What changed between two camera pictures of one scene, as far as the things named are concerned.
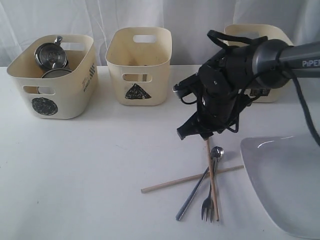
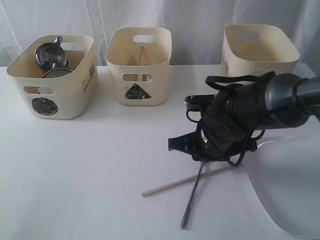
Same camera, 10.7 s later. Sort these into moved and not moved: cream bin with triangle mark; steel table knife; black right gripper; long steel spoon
Moved: black right gripper; long steel spoon
Not moved: cream bin with triangle mark; steel table knife
